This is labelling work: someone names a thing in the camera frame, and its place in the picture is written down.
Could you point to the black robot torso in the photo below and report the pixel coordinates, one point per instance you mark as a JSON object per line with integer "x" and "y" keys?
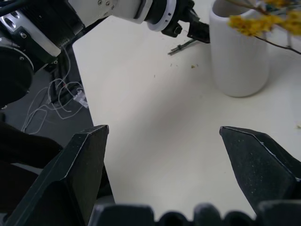
{"x": 14, "y": 75}

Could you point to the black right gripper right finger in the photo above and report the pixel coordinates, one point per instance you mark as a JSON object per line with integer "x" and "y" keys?
{"x": 258, "y": 169}

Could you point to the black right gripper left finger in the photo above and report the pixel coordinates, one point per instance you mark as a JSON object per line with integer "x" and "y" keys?
{"x": 70, "y": 174}

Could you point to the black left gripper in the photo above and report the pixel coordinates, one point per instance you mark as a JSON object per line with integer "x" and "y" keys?
{"x": 172, "y": 29}

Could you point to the white ribbed ceramic vase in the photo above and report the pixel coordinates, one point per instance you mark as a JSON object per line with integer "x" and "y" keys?
{"x": 237, "y": 58}

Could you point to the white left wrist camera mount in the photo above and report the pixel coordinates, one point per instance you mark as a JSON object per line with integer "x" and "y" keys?
{"x": 162, "y": 14}

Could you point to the yellow flower bouquet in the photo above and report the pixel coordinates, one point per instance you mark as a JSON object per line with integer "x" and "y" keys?
{"x": 256, "y": 23}

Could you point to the dark rounded robot lower body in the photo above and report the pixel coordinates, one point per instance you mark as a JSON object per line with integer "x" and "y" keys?
{"x": 21, "y": 160}

